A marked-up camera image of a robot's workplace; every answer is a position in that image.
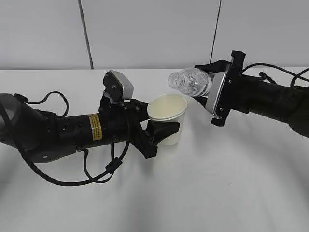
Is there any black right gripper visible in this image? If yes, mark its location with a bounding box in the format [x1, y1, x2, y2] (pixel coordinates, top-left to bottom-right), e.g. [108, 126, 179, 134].
[193, 50, 249, 127]

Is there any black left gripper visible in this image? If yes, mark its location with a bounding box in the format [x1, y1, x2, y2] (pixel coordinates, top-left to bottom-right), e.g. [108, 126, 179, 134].
[98, 96, 180, 159]

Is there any clear water bottle green label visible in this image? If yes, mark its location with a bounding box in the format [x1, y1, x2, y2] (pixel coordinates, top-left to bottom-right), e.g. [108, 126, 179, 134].
[168, 68, 213, 97]

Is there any white paper cup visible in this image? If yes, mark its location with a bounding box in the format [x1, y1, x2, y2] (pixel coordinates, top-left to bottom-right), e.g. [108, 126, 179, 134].
[147, 94, 187, 145]

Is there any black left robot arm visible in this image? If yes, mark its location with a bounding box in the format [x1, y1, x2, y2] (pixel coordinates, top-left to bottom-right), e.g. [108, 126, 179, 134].
[0, 93, 180, 163]

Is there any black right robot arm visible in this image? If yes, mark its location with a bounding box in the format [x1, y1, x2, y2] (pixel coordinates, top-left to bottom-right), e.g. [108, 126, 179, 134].
[195, 50, 309, 137]

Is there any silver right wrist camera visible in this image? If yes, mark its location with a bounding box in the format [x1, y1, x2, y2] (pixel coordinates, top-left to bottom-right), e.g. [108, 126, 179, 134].
[205, 72, 227, 119]

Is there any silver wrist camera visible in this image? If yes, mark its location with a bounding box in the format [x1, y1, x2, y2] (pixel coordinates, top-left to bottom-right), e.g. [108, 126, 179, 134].
[103, 70, 134, 104]
[205, 72, 227, 119]

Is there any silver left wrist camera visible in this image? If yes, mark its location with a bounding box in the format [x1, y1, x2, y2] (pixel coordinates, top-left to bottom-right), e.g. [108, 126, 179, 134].
[103, 70, 134, 104]

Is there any right black wall seam strip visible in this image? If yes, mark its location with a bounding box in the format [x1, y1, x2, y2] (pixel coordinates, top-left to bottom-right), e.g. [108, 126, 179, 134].
[209, 0, 222, 64]

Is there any black wall seam strip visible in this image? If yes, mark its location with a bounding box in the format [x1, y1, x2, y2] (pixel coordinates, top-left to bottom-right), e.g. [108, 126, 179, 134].
[209, 0, 222, 64]
[78, 0, 94, 70]

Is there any black right camera cable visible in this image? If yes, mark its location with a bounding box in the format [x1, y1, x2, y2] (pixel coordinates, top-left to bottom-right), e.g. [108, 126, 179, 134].
[241, 63, 309, 87]

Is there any black camera cable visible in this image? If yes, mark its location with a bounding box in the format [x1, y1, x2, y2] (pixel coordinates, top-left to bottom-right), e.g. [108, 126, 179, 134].
[13, 91, 132, 187]
[241, 63, 309, 87]

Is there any black left camera cable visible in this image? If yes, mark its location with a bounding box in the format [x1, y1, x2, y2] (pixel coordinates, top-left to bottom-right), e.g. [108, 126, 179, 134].
[13, 91, 132, 187]

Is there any left black wall seam strip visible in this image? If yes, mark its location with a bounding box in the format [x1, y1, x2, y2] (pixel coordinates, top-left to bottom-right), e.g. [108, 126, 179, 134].
[78, 0, 94, 70]

